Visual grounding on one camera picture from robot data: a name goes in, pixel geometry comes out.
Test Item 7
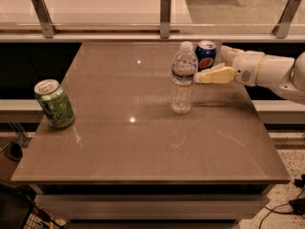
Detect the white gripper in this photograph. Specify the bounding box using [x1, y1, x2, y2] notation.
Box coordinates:
[195, 46, 265, 87]

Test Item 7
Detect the blue pepsi can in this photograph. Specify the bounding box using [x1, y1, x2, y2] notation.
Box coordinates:
[195, 40, 216, 72]

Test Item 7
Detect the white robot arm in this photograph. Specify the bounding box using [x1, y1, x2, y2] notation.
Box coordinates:
[195, 46, 305, 104]

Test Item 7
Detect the green soda can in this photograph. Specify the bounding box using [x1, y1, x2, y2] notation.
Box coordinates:
[34, 79, 74, 129]

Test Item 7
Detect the clear plastic water bottle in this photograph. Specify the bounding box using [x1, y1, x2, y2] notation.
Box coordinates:
[171, 41, 198, 114]

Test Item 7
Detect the table lower shelf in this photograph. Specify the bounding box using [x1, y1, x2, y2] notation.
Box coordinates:
[35, 195, 269, 220]

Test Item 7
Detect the glass railing panel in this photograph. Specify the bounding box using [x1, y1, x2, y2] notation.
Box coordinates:
[0, 0, 305, 29]

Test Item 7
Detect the dark round floor object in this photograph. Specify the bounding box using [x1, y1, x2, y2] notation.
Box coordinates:
[4, 142, 23, 162]

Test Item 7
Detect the right metal railing bracket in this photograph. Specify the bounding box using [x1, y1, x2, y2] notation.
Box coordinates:
[272, 0, 302, 38]

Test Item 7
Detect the metal railing bracket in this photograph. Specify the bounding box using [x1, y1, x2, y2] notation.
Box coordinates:
[272, 0, 302, 38]
[160, 0, 172, 38]
[31, 0, 56, 38]

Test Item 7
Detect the middle metal railing bracket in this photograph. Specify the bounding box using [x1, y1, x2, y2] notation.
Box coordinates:
[160, 0, 172, 38]

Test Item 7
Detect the black power adapter with cable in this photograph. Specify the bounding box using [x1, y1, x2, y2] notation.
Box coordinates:
[258, 174, 305, 229]

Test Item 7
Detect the left metal railing bracket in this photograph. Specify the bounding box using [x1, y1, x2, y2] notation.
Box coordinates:
[31, 0, 56, 38]

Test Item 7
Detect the black wire basket cart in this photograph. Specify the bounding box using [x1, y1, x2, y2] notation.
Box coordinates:
[0, 180, 66, 229]

